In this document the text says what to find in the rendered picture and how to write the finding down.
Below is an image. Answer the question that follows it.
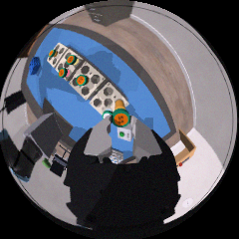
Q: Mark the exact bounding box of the blue bench mat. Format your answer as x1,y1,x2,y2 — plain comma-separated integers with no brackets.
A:
26,28,170,160

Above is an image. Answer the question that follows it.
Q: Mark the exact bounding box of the white tube rack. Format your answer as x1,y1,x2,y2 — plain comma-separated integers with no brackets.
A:
110,149,123,163

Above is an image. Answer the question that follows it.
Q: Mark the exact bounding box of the clear tube with orange liquid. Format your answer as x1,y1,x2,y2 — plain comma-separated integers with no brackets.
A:
113,100,130,127

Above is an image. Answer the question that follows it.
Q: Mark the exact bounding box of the beige bucket adapter block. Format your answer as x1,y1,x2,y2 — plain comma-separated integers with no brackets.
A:
47,43,71,68
89,82,129,115
69,62,109,100
55,49,88,82

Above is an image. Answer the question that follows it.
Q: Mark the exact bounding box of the blue tube rack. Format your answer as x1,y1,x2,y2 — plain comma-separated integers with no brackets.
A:
29,57,40,75

